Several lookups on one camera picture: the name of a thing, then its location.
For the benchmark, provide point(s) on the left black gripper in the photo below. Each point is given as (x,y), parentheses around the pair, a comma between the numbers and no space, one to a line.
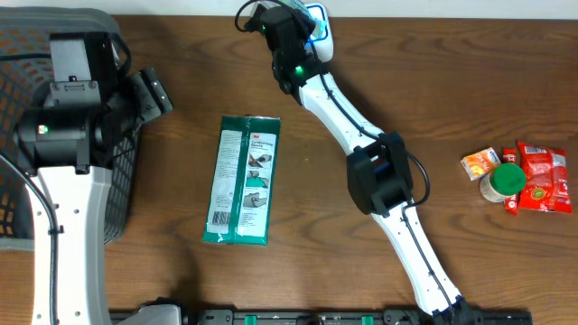
(148,94)

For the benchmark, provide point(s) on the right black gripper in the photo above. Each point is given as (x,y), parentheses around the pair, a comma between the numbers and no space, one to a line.
(307,23)

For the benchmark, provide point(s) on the green 3M gloves package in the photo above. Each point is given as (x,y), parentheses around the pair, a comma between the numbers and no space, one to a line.
(241,189)

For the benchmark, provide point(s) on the orange snack packet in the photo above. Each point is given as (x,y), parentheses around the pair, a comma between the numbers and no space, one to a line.
(480,163)

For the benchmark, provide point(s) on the green lid jar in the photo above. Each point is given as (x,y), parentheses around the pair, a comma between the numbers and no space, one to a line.
(503,182)

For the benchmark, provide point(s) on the red instant coffee stick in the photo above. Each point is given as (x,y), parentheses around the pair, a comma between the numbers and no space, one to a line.
(511,205)

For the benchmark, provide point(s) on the red snack bag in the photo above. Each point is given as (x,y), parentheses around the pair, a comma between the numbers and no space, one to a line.
(547,187)

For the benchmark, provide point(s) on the pale green wipes pack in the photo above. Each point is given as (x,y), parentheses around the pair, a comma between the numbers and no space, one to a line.
(313,17)

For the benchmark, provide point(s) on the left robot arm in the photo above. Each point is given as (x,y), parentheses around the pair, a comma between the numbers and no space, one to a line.
(69,211)

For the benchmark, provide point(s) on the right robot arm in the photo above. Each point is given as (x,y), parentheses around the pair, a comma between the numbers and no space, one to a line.
(379,166)

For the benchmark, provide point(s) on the white barcode scanner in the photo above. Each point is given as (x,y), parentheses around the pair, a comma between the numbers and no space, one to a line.
(324,48)

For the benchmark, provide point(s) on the grey plastic mesh basket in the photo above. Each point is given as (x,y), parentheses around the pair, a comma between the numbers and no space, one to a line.
(26,77)

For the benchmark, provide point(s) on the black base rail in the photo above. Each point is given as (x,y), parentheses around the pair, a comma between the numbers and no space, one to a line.
(170,314)

